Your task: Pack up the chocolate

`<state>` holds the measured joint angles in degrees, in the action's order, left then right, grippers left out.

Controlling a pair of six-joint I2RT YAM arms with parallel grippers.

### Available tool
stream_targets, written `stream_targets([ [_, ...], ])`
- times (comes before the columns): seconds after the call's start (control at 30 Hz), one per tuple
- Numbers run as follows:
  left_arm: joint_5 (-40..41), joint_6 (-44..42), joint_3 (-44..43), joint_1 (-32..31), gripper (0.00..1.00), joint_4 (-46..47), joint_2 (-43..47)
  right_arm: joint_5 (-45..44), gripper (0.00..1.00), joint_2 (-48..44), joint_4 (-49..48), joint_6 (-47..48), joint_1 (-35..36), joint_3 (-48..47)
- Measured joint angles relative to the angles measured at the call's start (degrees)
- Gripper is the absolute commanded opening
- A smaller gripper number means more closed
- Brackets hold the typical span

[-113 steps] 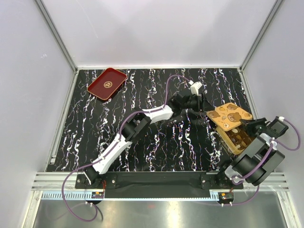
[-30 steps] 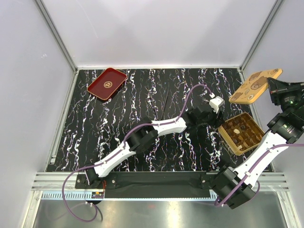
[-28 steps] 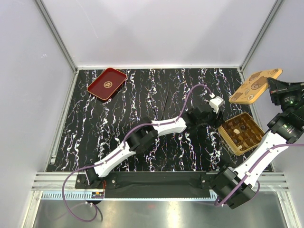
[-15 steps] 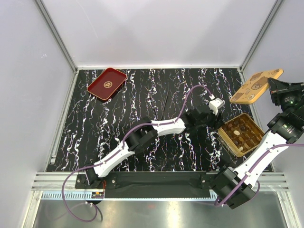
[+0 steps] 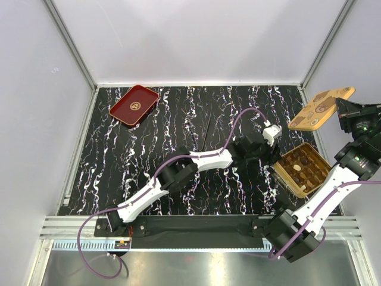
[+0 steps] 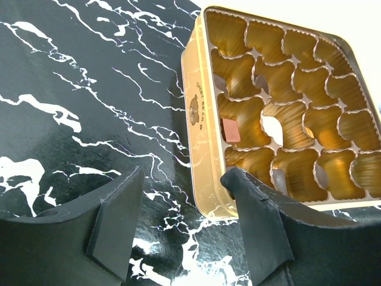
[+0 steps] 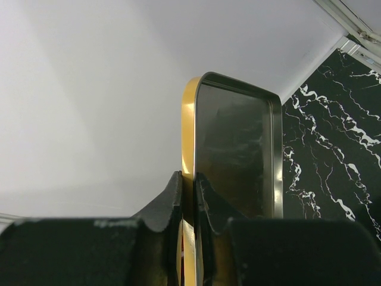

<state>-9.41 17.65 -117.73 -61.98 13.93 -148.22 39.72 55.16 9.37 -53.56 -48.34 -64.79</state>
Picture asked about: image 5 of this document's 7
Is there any aluminium corner post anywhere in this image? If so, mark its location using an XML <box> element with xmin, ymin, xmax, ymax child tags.
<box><xmin>300</xmin><ymin>0</ymin><xmax>357</xmax><ymax>90</ymax></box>
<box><xmin>42</xmin><ymin>0</ymin><xmax>97</xmax><ymax>91</ymax></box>

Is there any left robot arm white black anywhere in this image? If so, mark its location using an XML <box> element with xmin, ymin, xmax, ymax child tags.
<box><xmin>106</xmin><ymin>132</ymin><xmax>280</xmax><ymax>236</ymax></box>

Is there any left aluminium corner post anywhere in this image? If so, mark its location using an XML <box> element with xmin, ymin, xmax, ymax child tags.
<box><xmin>42</xmin><ymin>0</ymin><xmax>97</xmax><ymax>91</ymax></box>

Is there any gold chocolate box tray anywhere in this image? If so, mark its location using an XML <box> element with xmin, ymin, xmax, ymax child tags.
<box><xmin>273</xmin><ymin>142</ymin><xmax>332</xmax><ymax>198</ymax></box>

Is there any aluminium frame rail front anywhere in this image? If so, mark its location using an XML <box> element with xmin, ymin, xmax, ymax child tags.
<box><xmin>52</xmin><ymin>238</ymin><xmax>274</xmax><ymax>253</ymax></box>

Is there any silver square tin lid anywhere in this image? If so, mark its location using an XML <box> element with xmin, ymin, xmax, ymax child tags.
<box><xmin>288</xmin><ymin>86</ymin><xmax>356</xmax><ymax>132</ymax></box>

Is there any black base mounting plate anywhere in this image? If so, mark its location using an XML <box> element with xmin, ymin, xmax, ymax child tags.
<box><xmin>94</xmin><ymin>215</ymin><xmax>268</xmax><ymax>245</ymax></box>

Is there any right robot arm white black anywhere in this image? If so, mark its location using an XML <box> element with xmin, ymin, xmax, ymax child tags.
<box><xmin>262</xmin><ymin>98</ymin><xmax>380</xmax><ymax>262</ymax></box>

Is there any red lacquer tray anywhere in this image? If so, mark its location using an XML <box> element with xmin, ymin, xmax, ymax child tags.
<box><xmin>109</xmin><ymin>85</ymin><xmax>159</xmax><ymax>128</ymax></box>

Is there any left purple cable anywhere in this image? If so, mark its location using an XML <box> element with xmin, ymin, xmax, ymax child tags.
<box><xmin>77</xmin><ymin>107</ymin><xmax>270</xmax><ymax>279</ymax></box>

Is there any right aluminium corner post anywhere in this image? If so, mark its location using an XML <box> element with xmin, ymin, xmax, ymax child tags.
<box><xmin>300</xmin><ymin>0</ymin><xmax>357</xmax><ymax>90</ymax></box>

